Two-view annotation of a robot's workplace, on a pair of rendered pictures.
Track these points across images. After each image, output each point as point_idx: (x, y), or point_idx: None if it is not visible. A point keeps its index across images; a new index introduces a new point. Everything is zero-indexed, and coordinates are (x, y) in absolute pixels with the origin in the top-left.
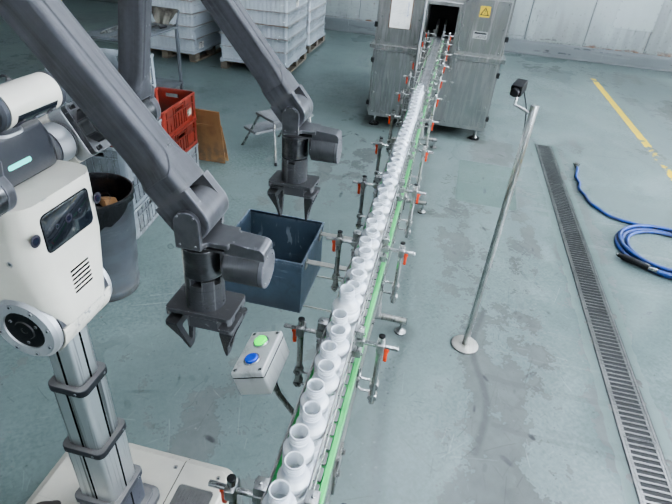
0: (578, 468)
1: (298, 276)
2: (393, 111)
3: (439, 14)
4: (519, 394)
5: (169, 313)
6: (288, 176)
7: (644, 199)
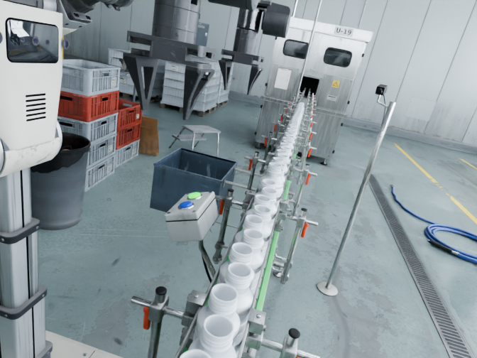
0: None
1: (216, 191)
2: (284, 112)
3: (305, 84)
4: (372, 329)
5: (129, 41)
6: (240, 45)
7: (439, 211)
